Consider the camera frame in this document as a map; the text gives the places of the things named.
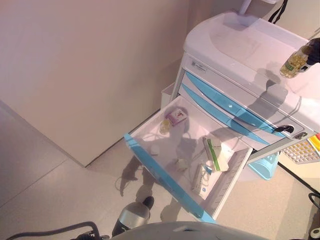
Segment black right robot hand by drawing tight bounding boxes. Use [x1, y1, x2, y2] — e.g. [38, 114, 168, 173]
[299, 37, 320, 73]

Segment clear bottle yellow capsules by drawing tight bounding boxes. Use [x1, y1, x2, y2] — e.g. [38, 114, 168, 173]
[279, 46, 311, 79]
[159, 119, 172, 135]

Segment blue fronted cart drawer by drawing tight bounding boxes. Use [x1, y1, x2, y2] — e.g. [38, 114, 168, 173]
[186, 72, 288, 140]
[123, 96, 254, 225]
[181, 83, 271, 146]

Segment green white medicine box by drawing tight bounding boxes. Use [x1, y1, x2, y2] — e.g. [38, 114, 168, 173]
[202, 136, 230, 174]

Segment pink white medicine box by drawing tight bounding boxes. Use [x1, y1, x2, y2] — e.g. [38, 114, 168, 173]
[166, 108, 189, 125]

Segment blue white medicine box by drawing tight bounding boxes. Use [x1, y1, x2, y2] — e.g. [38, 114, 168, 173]
[191, 162, 214, 201]

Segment white medical cart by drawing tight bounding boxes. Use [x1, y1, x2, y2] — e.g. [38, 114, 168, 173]
[159, 12, 320, 225]

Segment white pole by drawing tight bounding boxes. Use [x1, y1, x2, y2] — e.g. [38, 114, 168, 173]
[238, 0, 254, 29]

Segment black cart key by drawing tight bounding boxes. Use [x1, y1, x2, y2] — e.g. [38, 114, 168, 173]
[274, 124, 296, 134]

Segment yellow sharps container red lid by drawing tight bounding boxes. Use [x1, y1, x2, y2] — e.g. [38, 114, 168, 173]
[307, 133, 320, 152]

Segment white perforated side basket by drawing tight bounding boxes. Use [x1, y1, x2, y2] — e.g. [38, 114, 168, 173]
[279, 139, 320, 166]

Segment cart label sticker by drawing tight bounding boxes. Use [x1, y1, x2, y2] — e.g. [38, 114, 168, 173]
[190, 59, 207, 74]

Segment light blue lidded bin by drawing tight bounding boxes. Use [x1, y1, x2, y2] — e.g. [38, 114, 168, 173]
[247, 152, 280, 181]

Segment white side bin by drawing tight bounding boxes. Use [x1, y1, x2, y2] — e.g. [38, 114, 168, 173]
[160, 82, 179, 114]

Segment small white box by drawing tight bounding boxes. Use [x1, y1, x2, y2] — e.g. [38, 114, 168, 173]
[176, 158, 189, 172]

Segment grey robot torso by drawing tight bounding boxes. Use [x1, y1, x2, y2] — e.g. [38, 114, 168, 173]
[114, 221, 253, 240]

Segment black left robot foot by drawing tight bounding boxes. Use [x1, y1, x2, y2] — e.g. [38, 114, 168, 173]
[141, 196, 155, 211]

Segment silver left robot leg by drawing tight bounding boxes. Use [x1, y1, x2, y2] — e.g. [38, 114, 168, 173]
[111, 201, 151, 237]

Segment black strap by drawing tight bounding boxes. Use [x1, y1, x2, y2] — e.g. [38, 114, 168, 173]
[268, 0, 289, 25]

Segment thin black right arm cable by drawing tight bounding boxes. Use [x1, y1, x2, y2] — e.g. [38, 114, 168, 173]
[308, 192, 320, 209]

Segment thick black tether cable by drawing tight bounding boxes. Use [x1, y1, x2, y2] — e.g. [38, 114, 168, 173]
[9, 221, 101, 240]

